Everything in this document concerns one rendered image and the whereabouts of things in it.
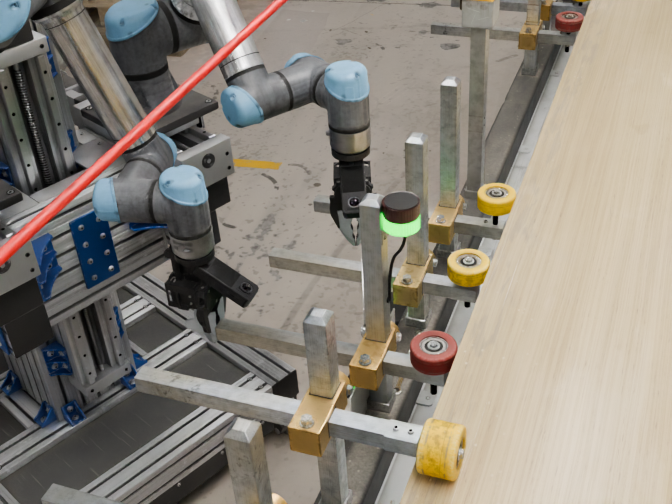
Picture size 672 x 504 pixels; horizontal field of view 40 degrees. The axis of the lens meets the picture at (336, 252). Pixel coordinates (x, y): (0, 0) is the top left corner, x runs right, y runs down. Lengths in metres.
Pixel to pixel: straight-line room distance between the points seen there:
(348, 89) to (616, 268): 0.60
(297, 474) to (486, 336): 1.11
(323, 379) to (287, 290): 1.83
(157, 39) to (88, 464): 1.08
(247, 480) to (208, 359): 1.49
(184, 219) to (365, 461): 0.53
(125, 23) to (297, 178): 1.92
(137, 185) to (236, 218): 2.03
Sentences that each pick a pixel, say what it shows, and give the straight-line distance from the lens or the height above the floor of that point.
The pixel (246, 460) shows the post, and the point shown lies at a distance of 1.14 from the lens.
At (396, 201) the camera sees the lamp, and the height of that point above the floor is 1.16.
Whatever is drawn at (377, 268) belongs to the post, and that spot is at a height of 1.03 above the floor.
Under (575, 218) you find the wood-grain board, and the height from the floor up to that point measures 0.90.
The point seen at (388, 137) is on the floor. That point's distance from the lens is 4.06.
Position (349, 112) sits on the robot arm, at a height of 1.21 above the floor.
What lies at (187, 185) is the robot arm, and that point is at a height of 1.17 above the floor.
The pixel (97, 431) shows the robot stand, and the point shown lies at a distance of 2.52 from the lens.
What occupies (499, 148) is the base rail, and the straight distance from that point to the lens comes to 2.54.
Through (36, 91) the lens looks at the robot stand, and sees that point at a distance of 2.04.
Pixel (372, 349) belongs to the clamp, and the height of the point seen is 0.87.
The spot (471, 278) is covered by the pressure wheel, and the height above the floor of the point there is 0.89.
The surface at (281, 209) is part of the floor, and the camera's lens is 3.61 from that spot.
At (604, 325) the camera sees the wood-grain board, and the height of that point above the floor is 0.90.
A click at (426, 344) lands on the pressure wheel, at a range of 1.57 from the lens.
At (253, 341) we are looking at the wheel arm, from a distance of 1.69.
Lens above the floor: 1.94
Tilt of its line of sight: 35 degrees down
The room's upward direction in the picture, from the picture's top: 4 degrees counter-clockwise
